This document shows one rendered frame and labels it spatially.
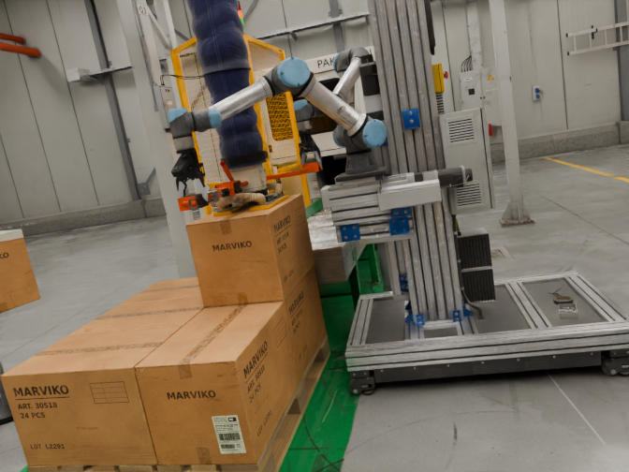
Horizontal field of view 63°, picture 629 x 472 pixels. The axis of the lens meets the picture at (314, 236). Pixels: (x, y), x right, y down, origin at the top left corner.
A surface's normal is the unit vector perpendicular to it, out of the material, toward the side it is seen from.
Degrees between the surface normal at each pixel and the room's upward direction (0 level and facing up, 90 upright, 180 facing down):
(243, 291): 90
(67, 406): 90
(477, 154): 90
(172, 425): 90
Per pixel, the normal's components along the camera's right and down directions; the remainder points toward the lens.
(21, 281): 0.82, -0.04
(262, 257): -0.23, 0.23
